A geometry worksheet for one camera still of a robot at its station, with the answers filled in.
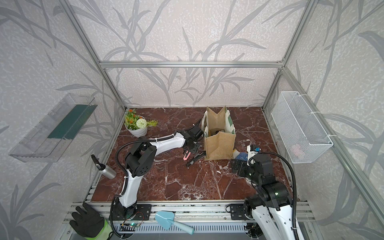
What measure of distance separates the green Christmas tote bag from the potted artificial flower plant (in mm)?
368

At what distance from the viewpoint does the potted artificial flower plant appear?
930mm

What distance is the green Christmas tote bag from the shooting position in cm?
80
